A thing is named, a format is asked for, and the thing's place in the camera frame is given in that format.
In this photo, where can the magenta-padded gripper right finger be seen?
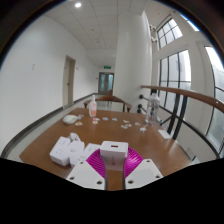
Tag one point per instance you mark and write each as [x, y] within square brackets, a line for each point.
[143, 173]

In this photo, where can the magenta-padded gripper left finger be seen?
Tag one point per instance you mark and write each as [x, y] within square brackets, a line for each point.
[85, 175]

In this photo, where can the white charger block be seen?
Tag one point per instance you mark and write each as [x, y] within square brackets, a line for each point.
[114, 148]

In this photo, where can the white power strip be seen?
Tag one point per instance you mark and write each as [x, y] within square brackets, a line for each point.
[60, 151]

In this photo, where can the white paper card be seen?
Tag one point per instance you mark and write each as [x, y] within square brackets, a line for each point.
[164, 133]

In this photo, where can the small round sticker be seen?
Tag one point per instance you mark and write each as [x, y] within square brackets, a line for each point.
[96, 119]
[137, 123]
[114, 119]
[124, 126]
[105, 118]
[78, 123]

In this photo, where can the white computer mouse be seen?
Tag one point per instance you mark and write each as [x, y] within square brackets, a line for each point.
[70, 119]

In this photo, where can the clear plastic drink bottle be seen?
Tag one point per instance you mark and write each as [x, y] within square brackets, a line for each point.
[152, 110]

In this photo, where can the clear spray bottle pink liquid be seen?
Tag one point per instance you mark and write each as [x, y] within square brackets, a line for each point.
[92, 109]

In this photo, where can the wooden handrail black balusters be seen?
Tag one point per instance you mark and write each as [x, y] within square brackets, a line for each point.
[186, 94]

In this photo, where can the glass double door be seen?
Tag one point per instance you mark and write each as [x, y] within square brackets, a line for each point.
[106, 83]

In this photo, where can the beige side door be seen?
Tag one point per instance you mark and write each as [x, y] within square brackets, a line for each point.
[69, 81]

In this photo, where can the tall black-framed window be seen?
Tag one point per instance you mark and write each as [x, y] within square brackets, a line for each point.
[173, 71]

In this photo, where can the green exit sign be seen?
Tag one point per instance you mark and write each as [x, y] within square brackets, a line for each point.
[107, 67]

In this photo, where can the tall bright window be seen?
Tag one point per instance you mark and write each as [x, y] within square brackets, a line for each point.
[216, 73]

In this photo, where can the small high window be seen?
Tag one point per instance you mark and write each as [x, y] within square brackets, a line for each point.
[169, 33]

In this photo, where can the round ceiling light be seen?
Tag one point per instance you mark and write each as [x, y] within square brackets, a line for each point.
[78, 5]

